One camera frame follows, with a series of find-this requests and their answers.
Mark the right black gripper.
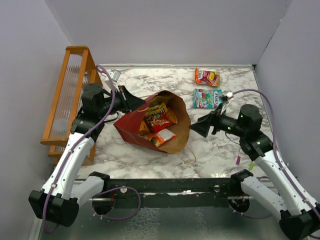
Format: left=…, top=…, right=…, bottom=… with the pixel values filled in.
left=189, top=102, right=247, bottom=137

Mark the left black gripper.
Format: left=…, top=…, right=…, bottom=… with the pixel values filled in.
left=98, top=85, right=146, bottom=118

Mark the green Fox's candy bag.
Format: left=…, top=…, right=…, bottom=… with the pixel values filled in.
left=192, top=88, right=222, bottom=109

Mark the gold crispy snack bag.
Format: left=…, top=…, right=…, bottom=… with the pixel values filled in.
left=149, top=92, right=172, bottom=107

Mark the yellow M&M's bag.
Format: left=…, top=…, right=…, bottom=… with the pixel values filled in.
left=145, top=102, right=168, bottom=116

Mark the red snack packet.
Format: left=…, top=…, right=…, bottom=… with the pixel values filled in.
left=144, top=113, right=174, bottom=133

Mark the red brown paper bag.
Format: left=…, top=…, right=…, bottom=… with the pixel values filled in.
left=113, top=90, right=191, bottom=155

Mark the orange white snack packet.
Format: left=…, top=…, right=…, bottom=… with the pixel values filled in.
left=142, top=128, right=177, bottom=147

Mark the colourful Fox's fruits bag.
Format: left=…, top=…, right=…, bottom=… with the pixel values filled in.
left=194, top=68, right=220, bottom=87

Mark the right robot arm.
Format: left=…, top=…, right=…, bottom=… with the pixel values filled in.
left=189, top=104, right=320, bottom=240

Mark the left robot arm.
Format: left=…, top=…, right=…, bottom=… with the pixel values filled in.
left=28, top=83, right=146, bottom=227

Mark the pink marker pen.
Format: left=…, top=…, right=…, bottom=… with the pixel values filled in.
left=236, top=148, right=242, bottom=165

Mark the wooden rack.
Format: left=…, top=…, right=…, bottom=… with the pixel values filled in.
left=40, top=45, right=102, bottom=165

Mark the green marker pen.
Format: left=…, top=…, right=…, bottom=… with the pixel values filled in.
left=248, top=161, right=255, bottom=171

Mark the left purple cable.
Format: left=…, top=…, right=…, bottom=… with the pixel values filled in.
left=41, top=64, right=142, bottom=235

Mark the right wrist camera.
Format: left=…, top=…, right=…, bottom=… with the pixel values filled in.
left=218, top=91, right=234, bottom=114

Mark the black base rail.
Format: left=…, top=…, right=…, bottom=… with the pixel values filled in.
left=92, top=177, right=249, bottom=212

